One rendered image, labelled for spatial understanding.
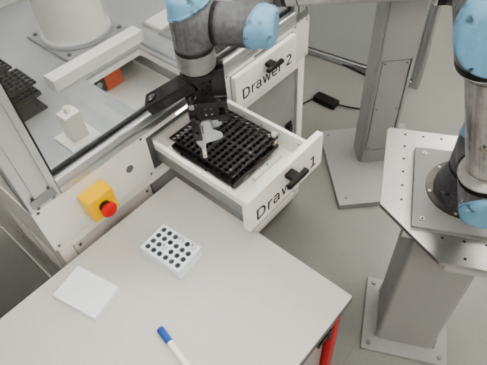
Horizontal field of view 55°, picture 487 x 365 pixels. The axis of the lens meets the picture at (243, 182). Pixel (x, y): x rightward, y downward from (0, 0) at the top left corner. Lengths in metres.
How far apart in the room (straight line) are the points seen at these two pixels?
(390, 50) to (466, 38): 1.21
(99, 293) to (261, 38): 0.68
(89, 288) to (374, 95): 1.41
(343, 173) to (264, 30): 1.55
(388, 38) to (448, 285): 0.94
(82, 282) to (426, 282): 0.96
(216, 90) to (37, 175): 0.41
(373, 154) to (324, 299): 1.34
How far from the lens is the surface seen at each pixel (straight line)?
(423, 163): 1.35
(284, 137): 1.23
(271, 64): 1.42
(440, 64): 3.13
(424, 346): 1.90
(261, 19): 0.81
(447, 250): 1.21
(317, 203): 2.20
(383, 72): 2.01
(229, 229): 1.18
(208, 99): 0.95
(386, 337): 1.87
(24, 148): 1.02
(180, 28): 0.85
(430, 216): 1.24
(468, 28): 0.75
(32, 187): 1.07
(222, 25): 0.82
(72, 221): 1.19
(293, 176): 1.09
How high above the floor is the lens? 1.72
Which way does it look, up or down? 49 degrees down
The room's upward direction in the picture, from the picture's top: 5 degrees counter-clockwise
